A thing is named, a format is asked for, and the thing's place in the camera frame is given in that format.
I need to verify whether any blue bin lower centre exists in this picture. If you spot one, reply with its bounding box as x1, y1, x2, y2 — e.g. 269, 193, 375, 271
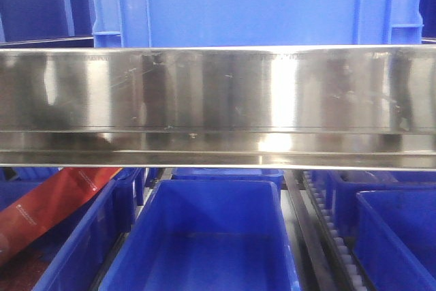
99, 180, 301, 290

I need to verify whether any large blue crate upper shelf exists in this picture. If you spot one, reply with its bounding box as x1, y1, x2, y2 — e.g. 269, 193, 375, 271
93, 0, 423, 47

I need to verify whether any stainless steel shelf beam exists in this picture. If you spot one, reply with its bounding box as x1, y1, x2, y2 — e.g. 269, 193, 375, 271
1, 45, 435, 171

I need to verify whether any blue bin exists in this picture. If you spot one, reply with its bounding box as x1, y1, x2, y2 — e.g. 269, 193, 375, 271
354, 190, 435, 290
171, 168, 285, 193
325, 170, 435, 238
1, 168, 144, 290
99, 180, 301, 290

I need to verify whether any dark blue crate upper left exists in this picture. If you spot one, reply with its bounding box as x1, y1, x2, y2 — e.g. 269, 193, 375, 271
1, 0, 95, 43

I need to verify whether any blue bin behind centre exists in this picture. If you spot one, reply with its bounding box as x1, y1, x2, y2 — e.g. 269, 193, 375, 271
171, 168, 285, 193

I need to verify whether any blue bin lower left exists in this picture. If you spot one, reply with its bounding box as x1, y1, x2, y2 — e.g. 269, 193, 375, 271
1, 168, 144, 290

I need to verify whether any blue bin lower right front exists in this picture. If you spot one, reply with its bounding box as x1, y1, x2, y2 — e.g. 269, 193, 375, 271
354, 190, 435, 290

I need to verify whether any white roller track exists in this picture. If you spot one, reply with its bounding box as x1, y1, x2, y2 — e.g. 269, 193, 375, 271
302, 170, 370, 290

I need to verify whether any red foil package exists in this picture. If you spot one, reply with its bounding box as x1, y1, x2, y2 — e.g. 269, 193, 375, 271
1, 167, 121, 265

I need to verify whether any steel divider rail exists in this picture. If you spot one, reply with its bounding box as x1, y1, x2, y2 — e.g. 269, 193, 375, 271
285, 170, 337, 290

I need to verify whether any blue bin lower right rear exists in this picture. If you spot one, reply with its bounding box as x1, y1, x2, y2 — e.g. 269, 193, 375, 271
325, 170, 435, 238

